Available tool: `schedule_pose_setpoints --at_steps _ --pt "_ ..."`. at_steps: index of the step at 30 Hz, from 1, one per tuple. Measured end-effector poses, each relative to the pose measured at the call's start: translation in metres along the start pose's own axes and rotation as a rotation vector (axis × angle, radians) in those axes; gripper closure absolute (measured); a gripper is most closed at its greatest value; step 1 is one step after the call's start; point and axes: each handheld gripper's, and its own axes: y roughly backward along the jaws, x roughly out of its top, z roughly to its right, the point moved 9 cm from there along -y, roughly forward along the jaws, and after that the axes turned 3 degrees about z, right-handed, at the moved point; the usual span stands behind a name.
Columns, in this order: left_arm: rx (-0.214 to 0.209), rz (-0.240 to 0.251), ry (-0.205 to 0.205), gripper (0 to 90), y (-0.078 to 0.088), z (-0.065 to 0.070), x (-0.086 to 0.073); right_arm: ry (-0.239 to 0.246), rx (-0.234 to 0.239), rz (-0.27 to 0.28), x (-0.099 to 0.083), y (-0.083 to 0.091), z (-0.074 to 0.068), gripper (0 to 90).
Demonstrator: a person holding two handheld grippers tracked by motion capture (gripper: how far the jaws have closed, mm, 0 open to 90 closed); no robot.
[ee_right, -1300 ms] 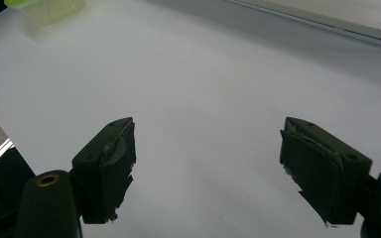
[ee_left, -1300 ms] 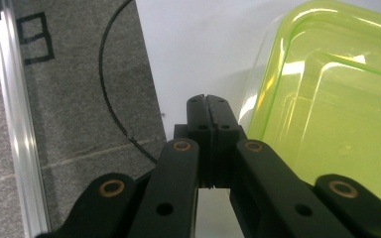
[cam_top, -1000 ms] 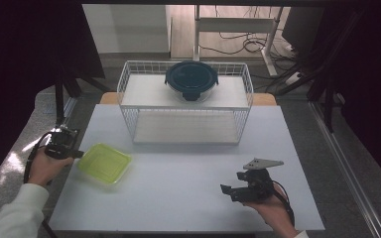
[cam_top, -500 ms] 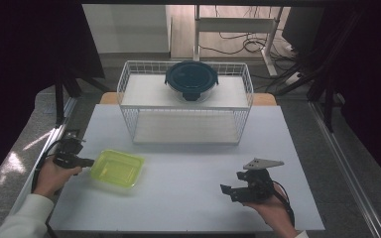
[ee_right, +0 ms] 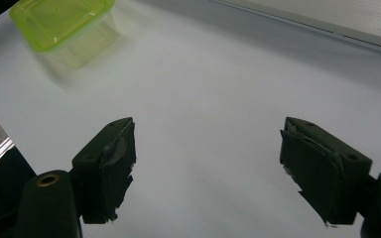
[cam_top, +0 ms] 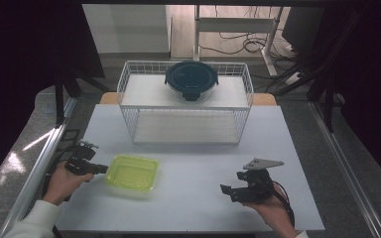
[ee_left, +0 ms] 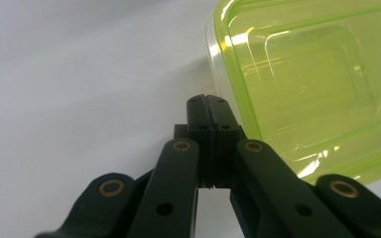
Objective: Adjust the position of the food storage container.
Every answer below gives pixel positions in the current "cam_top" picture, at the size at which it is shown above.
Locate white metal desk frame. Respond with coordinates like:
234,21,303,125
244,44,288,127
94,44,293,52
192,4,285,77

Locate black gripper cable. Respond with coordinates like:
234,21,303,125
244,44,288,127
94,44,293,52
271,180,296,228

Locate white cabinet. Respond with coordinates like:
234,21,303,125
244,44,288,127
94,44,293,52
81,3,172,56

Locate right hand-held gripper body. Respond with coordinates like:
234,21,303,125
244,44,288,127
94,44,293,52
236,158,286,203

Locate black metal stand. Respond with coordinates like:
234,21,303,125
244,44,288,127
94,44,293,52
306,62,346,134
54,65,82,129

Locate wooden table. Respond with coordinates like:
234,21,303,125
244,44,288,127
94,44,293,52
98,91,278,107

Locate person's left hand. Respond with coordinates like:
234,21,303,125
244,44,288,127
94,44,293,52
43,161,95,206

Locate round container dark blue lid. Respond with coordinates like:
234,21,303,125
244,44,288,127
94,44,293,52
164,59,219,103

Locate white wire rack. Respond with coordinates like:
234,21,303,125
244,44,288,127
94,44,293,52
116,59,255,146

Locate aluminium frame rail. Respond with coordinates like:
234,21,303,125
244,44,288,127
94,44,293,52
0,96,77,238
308,99,381,238

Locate black curtain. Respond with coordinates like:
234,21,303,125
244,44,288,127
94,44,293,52
0,0,106,194
311,0,381,186

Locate green plastic container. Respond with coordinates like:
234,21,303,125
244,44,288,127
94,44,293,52
104,154,161,192

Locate person's right hand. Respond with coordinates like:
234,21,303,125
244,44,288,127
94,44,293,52
242,184,296,238

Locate black floor cables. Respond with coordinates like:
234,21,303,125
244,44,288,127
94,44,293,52
197,4,301,62

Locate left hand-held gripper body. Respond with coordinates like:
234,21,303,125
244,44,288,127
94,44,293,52
64,140,99,177

